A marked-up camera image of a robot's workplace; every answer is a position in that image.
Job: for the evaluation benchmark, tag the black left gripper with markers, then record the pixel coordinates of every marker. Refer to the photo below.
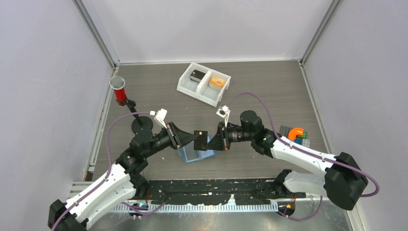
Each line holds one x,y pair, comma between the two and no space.
178,138

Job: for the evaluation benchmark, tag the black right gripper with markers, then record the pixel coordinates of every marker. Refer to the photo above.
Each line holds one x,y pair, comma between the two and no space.
221,140

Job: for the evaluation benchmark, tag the blue leather card holder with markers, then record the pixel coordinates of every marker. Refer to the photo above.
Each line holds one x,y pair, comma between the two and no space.
202,154

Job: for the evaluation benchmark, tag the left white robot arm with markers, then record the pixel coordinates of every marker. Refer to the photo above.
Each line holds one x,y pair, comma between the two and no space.
121,182

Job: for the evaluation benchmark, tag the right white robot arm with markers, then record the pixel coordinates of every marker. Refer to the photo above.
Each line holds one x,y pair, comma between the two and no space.
337,177

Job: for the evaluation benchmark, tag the orange card box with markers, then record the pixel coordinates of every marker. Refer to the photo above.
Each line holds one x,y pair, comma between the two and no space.
216,83

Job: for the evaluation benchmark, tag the black card box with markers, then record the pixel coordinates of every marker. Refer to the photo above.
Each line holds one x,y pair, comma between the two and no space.
197,76

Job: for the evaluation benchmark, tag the white divided plastic bin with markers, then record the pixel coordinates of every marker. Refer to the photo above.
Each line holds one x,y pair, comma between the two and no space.
201,91

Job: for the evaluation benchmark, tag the orange toy brick arch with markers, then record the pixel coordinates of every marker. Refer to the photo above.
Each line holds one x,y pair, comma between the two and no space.
295,133

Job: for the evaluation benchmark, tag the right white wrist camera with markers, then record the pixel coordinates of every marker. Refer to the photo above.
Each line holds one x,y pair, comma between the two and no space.
224,113

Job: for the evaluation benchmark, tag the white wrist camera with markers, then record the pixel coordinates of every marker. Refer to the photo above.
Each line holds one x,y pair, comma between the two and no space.
224,113
159,117

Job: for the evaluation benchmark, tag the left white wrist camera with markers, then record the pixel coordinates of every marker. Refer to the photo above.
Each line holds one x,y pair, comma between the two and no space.
159,117

